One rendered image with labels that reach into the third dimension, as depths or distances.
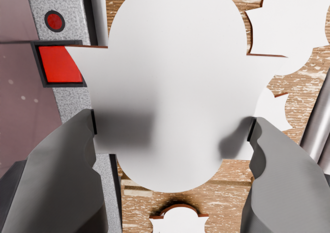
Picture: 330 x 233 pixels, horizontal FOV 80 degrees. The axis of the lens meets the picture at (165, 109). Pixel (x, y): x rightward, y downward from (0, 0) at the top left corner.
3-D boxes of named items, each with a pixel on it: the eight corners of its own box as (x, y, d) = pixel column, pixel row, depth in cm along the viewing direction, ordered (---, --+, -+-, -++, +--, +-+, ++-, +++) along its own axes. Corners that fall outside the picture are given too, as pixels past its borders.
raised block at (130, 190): (125, 185, 43) (123, 195, 41) (125, 179, 42) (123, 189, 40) (152, 187, 43) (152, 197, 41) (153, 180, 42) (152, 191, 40)
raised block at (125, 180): (123, 176, 42) (120, 186, 39) (123, 169, 41) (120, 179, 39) (151, 177, 42) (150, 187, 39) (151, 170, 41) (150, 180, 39)
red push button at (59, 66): (51, 80, 35) (47, 82, 34) (41, 45, 33) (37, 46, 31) (85, 80, 35) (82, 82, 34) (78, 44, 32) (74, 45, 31)
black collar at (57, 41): (48, 84, 36) (42, 88, 34) (36, 39, 32) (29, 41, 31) (90, 84, 35) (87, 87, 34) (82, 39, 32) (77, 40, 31)
